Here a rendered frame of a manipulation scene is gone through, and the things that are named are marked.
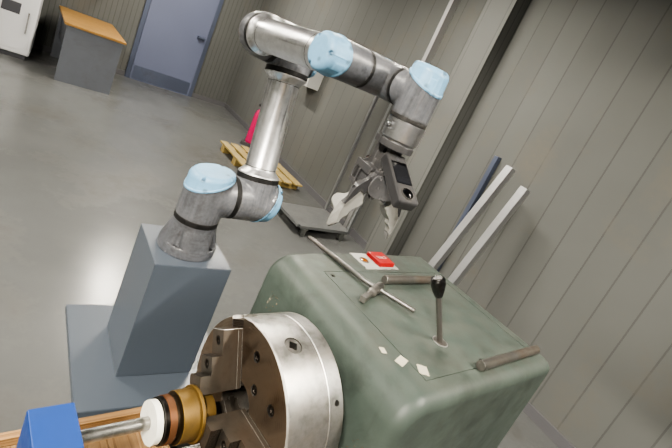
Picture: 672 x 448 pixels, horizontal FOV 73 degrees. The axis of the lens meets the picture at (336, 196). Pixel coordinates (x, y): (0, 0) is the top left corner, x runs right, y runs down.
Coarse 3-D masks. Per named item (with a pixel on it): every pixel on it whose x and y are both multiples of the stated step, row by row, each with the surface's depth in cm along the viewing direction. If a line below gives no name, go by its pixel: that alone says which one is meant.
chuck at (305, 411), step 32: (224, 320) 89; (256, 320) 83; (288, 320) 87; (256, 352) 80; (288, 352) 78; (256, 384) 79; (288, 384) 74; (320, 384) 78; (256, 416) 78; (288, 416) 72; (320, 416) 76
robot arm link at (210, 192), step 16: (192, 176) 112; (208, 176) 112; (224, 176) 115; (192, 192) 112; (208, 192) 112; (224, 192) 114; (240, 192) 118; (176, 208) 116; (192, 208) 113; (208, 208) 114; (224, 208) 116; (208, 224) 116
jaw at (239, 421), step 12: (216, 420) 75; (228, 420) 76; (240, 420) 77; (252, 420) 78; (204, 432) 74; (216, 432) 74; (228, 432) 74; (240, 432) 75; (252, 432) 76; (204, 444) 74; (216, 444) 75; (228, 444) 72; (240, 444) 73; (252, 444) 73; (264, 444) 74
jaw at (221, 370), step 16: (240, 320) 85; (224, 336) 81; (240, 336) 83; (224, 352) 81; (240, 352) 83; (208, 368) 80; (224, 368) 80; (240, 368) 83; (208, 384) 78; (224, 384) 80; (240, 384) 82
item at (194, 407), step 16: (192, 384) 78; (160, 400) 73; (176, 400) 74; (192, 400) 75; (208, 400) 77; (176, 416) 72; (192, 416) 73; (208, 416) 76; (176, 432) 72; (192, 432) 73
